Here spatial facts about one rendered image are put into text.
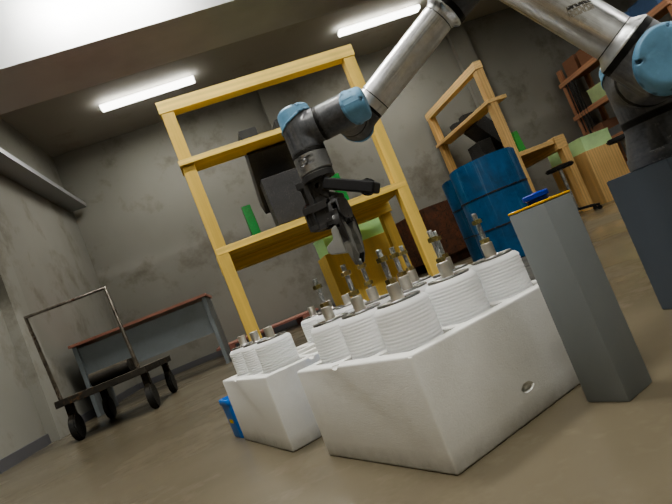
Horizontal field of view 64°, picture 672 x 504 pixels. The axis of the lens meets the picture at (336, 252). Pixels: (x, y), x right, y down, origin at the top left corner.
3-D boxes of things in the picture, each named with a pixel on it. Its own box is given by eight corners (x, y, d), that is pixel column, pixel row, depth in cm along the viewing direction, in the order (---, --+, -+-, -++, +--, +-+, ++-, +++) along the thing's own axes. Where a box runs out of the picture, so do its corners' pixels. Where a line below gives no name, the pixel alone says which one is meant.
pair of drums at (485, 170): (516, 249, 493) (482, 169, 498) (584, 231, 387) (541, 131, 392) (453, 275, 483) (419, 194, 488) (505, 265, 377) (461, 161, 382)
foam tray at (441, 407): (459, 375, 129) (430, 306, 130) (605, 365, 96) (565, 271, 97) (329, 455, 108) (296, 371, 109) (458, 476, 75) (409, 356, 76)
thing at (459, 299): (482, 388, 87) (438, 284, 88) (452, 385, 96) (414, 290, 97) (527, 364, 90) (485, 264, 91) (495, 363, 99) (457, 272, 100)
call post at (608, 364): (611, 383, 87) (535, 205, 88) (653, 381, 81) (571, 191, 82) (587, 402, 83) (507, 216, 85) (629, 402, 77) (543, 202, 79)
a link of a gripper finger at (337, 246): (338, 272, 114) (324, 232, 116) (362, 262, 112) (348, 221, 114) (332, 272, 111) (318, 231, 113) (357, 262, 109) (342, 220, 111)
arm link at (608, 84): (670, 106, 115) (644, 49, 116) (695, 91, 102) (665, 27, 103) (613, 130, 118) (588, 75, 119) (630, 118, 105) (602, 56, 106)
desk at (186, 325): (114, 406, 575) (91, 342, 580) (235, 356, 599) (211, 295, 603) (94, 419, 505) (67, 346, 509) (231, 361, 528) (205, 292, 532)
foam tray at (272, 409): (353, 382, 174) (332, 330, 175) (422, 380, 140) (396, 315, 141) (244, 439, 155) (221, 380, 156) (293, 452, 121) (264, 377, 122)
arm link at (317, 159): (331, 149, 118) (316, 146, 111) (339, 168, 118) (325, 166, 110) (302, 164, 121) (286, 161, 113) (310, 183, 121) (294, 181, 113)
